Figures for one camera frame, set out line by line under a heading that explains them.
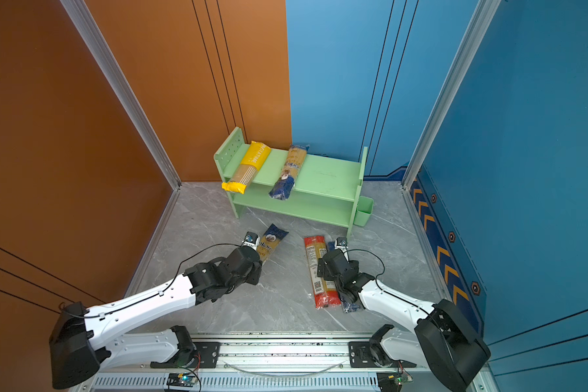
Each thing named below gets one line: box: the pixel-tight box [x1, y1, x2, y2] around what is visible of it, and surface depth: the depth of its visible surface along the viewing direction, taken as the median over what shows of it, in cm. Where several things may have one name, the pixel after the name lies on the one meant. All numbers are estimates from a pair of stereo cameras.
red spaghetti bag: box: [303, 236, 343, 309], surface depth 87 cm
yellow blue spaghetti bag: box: [268, 144, 310, 201], surface depth 85 cm
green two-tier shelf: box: [213, 126, 369, 238], surface depth 89 cm
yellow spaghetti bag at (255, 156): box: [221, 140, 272, 195], surface depth 85 cm
